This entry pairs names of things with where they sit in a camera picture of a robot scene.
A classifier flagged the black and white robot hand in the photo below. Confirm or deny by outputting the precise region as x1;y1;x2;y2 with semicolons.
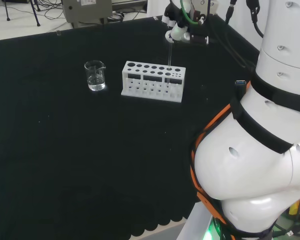
162;0;220;43

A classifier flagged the clear glass rod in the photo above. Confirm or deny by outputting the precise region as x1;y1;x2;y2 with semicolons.
165;39;174;88

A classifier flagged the white test tube rack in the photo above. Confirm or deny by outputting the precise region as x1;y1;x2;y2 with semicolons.
120;60;187;104

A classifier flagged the grey equipment box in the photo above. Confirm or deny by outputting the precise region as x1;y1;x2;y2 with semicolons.
61;0;113;29

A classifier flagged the clear glass beaker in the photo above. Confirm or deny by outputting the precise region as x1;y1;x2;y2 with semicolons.
84;59;107;92

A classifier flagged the thin black tripod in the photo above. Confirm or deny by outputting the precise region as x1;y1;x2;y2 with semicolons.
1;0;41;27

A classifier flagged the black bench cloth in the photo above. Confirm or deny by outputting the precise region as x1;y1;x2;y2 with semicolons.
0;13;261;240

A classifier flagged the yellow stop button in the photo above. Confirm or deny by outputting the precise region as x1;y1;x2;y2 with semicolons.
288;192;300;222

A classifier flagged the green hand cable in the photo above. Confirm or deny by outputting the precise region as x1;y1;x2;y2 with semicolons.
179;0;203;26

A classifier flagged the black wrist camera block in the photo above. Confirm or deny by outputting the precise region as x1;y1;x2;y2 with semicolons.
189;31;210;46

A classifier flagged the black cable with plug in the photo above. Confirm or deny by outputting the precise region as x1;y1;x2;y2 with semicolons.
223;0;257;73

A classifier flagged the black coiled cable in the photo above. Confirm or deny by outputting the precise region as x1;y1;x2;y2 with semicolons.
106;11;126;24

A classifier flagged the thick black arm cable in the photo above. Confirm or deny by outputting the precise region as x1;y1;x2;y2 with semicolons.
245;0;265;39

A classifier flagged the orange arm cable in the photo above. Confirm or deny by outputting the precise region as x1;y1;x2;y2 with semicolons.
189;79;252;240

